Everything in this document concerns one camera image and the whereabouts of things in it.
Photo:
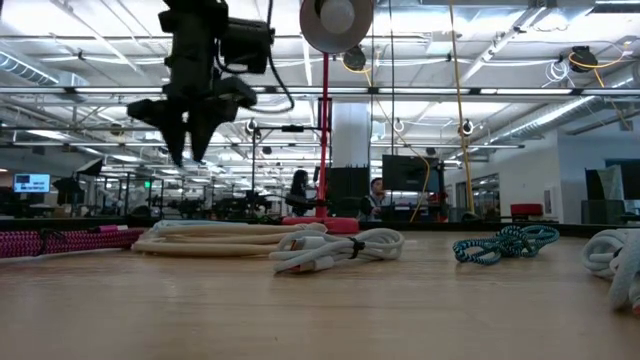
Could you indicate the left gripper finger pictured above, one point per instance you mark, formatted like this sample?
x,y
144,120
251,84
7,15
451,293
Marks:
x,y
177,137
202,135

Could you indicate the red screwdriver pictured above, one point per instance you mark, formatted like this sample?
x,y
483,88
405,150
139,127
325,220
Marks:
x,y
75,241

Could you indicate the person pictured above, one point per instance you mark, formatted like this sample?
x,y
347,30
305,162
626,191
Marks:
x,y
376,187
300,187

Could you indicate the red desk lamp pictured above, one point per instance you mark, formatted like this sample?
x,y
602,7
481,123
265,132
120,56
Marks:
x,y
310,30

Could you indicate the monitor with blue screen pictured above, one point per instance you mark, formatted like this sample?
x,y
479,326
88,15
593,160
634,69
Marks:
x,y
31,183

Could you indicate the large black monitor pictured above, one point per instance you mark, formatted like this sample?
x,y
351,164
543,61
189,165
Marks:
x,y
410,174

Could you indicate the red seat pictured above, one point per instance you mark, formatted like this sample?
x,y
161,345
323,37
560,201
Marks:
x,y
526,210

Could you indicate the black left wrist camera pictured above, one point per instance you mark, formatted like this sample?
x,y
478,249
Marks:
x,y
247,45

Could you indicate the black metal frame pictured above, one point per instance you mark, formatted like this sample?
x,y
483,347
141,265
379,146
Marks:
x,y
410,226

